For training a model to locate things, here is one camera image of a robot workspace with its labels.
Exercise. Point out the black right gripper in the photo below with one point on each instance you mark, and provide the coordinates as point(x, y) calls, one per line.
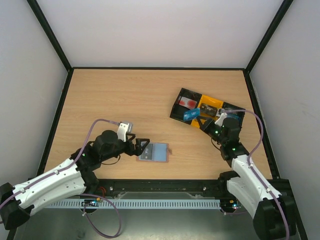
point(208, 125)

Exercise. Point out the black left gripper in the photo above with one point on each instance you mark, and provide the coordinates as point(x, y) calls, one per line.
point(138, 150)

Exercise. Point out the blue VIP credit card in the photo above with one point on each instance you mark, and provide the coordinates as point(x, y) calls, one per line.
point(191, 114)

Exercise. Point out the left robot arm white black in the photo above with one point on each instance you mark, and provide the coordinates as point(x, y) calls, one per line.
point(74, 176)

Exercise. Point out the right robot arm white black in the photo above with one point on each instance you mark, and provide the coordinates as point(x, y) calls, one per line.
point(273, 214)

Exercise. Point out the dark card in yellow bin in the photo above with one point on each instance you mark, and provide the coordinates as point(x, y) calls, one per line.
point(208, 110)

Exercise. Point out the grey VIP credit card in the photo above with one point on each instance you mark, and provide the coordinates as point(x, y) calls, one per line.
point(147, 153)

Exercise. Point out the red white card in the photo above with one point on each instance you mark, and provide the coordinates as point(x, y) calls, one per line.
point(187, 103)

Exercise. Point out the yellow bin middle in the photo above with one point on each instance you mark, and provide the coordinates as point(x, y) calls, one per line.
point(211, 102)

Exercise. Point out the black bin right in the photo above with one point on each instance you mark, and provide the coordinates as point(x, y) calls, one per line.
point(228, 106)

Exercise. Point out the black bin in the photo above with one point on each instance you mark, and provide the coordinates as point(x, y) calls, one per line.
point(228, 106)
point(177, 111)

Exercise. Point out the black bin left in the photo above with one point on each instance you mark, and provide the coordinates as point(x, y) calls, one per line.
point(177, 111)

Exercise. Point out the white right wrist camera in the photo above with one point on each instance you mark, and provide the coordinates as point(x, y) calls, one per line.
point(219, 121)

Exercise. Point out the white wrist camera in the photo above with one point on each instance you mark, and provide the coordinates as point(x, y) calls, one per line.
point(219, 121)
point(124, 129)

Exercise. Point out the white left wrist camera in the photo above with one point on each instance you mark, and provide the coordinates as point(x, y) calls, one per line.
point(124, 129)

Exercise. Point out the black aluminium front rail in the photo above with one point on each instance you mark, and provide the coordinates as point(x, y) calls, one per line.
point(216, 188)

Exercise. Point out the light blue slotted cable duct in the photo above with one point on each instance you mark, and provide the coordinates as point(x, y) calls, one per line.
point(124, 204)

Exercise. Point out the black frame post right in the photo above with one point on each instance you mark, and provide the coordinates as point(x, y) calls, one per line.
point(281, 12)

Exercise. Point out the black frame post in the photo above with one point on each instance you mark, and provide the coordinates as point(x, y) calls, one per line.
point(281, 12)
point(40, 16)

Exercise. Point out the black frame post left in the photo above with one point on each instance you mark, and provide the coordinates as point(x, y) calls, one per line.
point(40, 16)

